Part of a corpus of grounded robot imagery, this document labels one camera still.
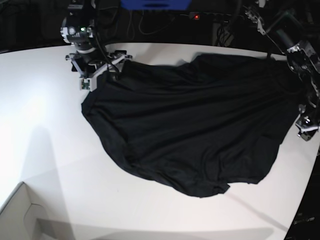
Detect black power strip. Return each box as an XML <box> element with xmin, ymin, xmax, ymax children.
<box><xmin>187</xmin><ymin>12</ymin><xmax>234</xmax><ymax>22</ymax></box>

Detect black t-shirt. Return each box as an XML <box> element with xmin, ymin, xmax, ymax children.
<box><xmin>81</xmin><ymin>54</ymin><xmax>303</xmax><ymax>198</ymax></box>

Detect white cardboard box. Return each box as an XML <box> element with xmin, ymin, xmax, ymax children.
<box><xmin>0</xmin><ymin>182</ymin><xmax>75</xmax><ymax>240</ymax></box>

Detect grey hanging cables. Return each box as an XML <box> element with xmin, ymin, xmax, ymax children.
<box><xmin>104</xmin><ymin>6</ymin><xmax>176</xmax><ymax>40</ymax></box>

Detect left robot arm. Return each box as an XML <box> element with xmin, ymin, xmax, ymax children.
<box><xmin>233</xmin><ymin>0</ymin><xmax>320</xmax><ymax>141</ymax></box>

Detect blue box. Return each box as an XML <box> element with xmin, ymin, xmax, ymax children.
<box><xmin>120</xmin><ymin>0</ymin><xmax>192</xmax><ymax>11</ymax></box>

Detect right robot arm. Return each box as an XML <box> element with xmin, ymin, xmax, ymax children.
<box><xmin>60</xmin><ymin>0</ymin><xmax>125</xmax><ymax>79</ymax></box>

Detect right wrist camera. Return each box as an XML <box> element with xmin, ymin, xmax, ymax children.
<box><xmin>80</xmin><ymin>77</ymin><xmax>97</xmax><ymax>92</ymax></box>

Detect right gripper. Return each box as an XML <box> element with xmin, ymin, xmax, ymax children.
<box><xmin>65</xmin><ymin>50</ymin><xmax>133</xmax><ymax>79</ymax></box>

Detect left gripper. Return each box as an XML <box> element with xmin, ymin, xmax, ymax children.
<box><xmin>295</xmin><ymin>104</ymin><xmax>320</xmax><ymax>142</ymax></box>

